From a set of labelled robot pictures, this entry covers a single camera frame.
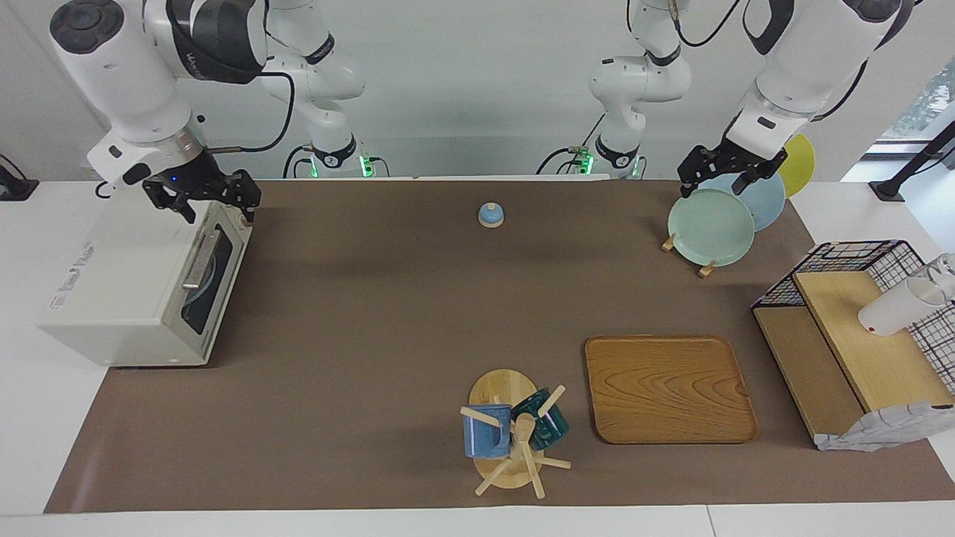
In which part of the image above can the black clamp base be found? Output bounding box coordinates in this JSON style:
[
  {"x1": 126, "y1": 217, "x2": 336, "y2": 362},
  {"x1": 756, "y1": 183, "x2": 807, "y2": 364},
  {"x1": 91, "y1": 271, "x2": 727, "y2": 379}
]
[{"x1": 0, "y1": 153, "x2": 40, "y2": 202}]

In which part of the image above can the wooden plate rack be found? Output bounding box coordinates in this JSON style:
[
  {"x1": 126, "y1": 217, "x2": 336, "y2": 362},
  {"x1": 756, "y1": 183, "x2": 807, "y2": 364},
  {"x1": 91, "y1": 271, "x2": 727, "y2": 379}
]
[{"x1": 661, "y1": 233, "x2": 718, "y2": 279}]

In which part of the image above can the yellow plate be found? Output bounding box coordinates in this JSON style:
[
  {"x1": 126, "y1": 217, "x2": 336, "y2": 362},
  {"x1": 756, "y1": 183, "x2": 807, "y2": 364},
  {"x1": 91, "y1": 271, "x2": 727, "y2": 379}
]
[{"x1": 780, "y1": 134, "x2": 816, "y2": 198}]

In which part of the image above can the pale blue racked plate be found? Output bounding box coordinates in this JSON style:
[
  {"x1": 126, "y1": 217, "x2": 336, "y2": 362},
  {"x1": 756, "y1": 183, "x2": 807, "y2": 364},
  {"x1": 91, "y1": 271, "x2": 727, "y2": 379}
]
[{"x1": 709, "y1": 172, "x2": 786, "y2": 232}]

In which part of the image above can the clear glass cup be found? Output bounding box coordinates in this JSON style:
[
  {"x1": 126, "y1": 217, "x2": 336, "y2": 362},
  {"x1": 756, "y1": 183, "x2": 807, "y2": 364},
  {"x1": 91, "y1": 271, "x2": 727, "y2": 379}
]
[{"x1": 925, "y1": 252, "x2": 955, "y2": 299}]

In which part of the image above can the window with green trees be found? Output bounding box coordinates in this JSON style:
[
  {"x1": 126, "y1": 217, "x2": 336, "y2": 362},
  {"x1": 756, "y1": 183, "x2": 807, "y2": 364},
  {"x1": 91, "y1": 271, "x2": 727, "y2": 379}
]
[{"x1": 880, "y1": 60, "x2": 955, "y2": 142}]

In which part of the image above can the dark green mug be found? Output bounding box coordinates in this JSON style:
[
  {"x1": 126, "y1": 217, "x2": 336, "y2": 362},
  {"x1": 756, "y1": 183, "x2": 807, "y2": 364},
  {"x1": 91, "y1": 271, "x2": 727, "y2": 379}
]
[{"x1": 510, "y1": 388, "x2": 570, "y2": 450}]

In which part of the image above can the wooden mug tree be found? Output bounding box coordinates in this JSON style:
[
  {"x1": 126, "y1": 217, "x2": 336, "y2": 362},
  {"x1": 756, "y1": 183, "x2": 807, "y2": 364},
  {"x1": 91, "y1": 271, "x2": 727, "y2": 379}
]
[{"x1": 459, "y1": 368, "x2": 572, "y2": 500}]

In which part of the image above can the brown table mat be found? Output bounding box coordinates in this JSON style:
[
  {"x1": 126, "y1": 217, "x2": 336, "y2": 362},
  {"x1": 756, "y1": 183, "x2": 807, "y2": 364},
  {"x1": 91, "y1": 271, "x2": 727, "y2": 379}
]
[{"x1": 43, "y1": 179, "x2": 955, "y2": 514}]

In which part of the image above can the toaster oven glass door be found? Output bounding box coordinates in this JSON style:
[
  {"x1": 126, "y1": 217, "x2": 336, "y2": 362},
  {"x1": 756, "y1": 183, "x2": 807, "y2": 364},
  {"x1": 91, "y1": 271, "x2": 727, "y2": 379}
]
[{"x1": 166, "y1": 198, "x2": 253, "y2": 366}]

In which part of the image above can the white toaster oven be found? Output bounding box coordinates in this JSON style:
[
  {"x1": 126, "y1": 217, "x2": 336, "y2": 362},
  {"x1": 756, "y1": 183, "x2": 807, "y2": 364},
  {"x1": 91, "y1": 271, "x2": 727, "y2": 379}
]
[{"x1": 37, "y1": 183, "x2": 253, "y2": 368}]

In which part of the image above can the white cup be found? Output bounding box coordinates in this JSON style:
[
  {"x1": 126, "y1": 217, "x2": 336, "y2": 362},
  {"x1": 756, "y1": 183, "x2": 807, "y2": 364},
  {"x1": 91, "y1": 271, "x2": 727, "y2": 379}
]
[{"x1": 857, "y1": 274, "x2": 947, "y2": 337}]

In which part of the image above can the pale green plate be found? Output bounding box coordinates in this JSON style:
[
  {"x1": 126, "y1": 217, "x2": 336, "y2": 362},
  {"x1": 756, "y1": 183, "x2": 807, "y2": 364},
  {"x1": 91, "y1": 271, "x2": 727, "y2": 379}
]
[{"x1": 667, "y1": 188, "x2": 756, "y2": 268}]

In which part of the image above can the wooden two-level shelf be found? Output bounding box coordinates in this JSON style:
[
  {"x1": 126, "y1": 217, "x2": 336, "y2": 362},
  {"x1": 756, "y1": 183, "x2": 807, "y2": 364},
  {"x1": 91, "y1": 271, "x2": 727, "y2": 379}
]
[{"x1": 752, "y1": 270, "x2": 955, "y2": 448}]

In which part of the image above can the brown wooden tray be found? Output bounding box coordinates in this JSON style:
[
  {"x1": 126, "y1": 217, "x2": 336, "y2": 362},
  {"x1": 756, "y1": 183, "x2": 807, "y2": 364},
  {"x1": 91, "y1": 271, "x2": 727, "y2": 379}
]
[{"x1": 584, "y1": 335, "x2": 760, "y2": 445}]

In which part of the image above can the light blue plate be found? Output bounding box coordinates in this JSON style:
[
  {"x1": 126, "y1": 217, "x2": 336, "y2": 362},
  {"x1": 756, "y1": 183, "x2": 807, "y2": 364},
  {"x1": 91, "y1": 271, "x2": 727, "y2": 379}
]
[{"x1": 185, "y1": 237, "x2": 225, "y2": 305}]

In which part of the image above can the grey checked cloth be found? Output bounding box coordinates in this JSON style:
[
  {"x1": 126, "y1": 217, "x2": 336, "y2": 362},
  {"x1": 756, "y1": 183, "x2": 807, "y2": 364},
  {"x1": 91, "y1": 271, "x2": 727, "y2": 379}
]
[{"x1": 815, "y1": 401, "x2": 955, "y2": 453}]

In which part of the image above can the blue mug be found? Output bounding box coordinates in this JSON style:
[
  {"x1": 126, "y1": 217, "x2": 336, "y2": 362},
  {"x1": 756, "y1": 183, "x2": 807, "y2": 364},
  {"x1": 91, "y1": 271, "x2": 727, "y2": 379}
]
[{"x1": 463, "y1": 404, "x2": 513, "y2": 459}]

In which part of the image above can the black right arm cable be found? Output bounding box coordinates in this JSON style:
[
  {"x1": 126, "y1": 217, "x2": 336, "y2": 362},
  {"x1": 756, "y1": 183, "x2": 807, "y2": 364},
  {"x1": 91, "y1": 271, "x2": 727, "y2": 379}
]
[{"x1": 205, "y1": 71, "x2": 296, "y2": 155}]

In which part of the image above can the black wire basket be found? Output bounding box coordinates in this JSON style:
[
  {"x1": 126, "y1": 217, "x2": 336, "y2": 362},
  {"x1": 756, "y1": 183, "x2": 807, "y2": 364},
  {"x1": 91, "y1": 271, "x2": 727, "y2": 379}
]
[{"x1": 751, "y1": 239, "x2": 955, "y2": 396}]

